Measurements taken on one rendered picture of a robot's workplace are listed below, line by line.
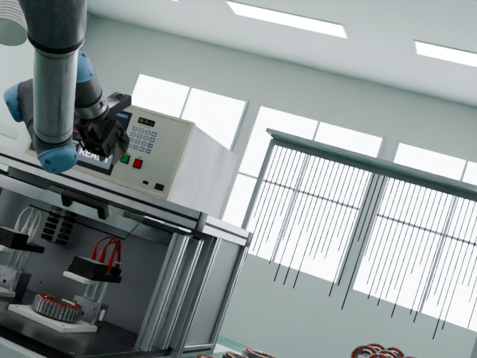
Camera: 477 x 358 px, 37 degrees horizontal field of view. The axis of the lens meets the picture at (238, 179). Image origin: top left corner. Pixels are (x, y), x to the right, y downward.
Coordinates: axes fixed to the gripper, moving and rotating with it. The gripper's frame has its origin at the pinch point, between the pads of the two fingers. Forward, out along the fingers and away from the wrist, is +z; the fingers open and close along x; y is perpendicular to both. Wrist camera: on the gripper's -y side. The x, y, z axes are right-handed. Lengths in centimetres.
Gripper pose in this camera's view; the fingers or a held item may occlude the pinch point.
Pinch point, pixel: (121, 153)
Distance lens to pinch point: 178.0
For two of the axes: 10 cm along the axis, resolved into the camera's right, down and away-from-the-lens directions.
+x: 9.0, 2.8, -3.4
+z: 1.3, 5.6, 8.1
